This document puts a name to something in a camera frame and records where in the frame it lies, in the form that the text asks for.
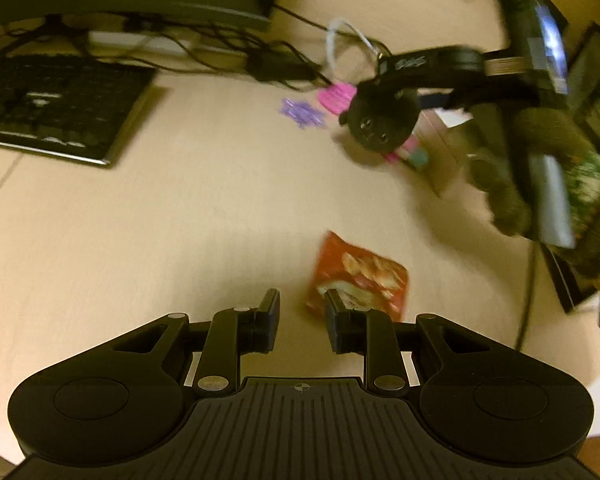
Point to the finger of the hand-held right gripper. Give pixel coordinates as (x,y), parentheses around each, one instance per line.
(430,64)
(437,100)

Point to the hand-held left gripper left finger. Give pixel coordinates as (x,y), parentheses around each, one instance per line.
(275,321)

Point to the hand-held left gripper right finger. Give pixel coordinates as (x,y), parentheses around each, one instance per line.
(330,327)

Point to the cardboard box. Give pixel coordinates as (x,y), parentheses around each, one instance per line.
(445,155)

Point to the red snack packet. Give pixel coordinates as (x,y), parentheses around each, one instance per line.
(362,272)

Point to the pink hair brush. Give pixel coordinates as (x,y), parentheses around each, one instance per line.
(336,97)

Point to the person's right hand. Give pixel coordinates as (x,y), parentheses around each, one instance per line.
(505,200)

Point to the pink and teal toy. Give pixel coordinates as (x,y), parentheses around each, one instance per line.
(412,152)

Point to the framed picture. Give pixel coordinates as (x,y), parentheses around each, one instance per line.
(597,85)

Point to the purple snowflake toy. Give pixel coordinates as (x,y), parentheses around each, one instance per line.
(302,112)

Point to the black power adapter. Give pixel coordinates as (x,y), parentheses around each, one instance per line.
(277,66)

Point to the white power strip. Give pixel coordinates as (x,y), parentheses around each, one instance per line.
(130,41)

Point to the black keyboard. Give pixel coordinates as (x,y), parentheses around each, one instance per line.
(55,105)

